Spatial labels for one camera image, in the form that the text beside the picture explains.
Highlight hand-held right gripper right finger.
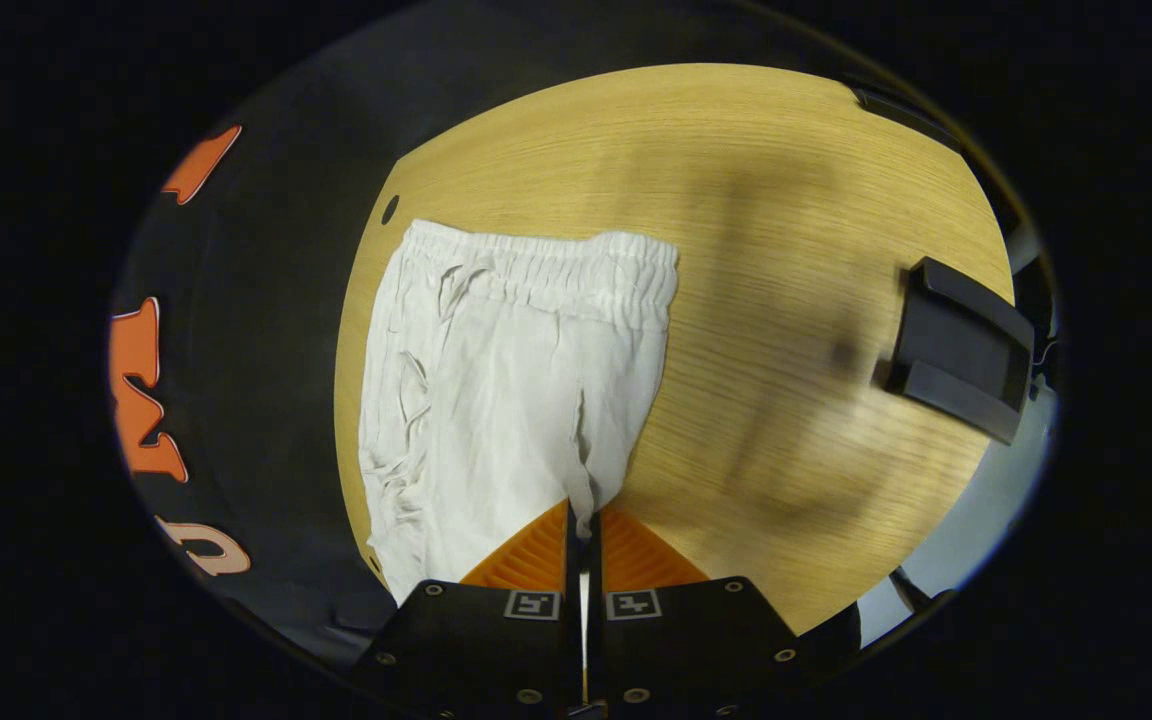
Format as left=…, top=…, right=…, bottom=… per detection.
left=586, top=503, right=801, bottom=719

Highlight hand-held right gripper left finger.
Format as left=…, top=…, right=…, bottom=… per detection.
left=349, top=498, right=583, bottom=719

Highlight white jeans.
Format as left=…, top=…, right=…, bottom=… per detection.
left=356, top=218, right=682, bottom=701

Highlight black backdrop cloth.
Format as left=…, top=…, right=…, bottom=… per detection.
left=108, top=2, right=867, bottom=669

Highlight black plastic holder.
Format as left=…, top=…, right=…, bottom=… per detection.
left=881, top=256, right=1037, bottom=447

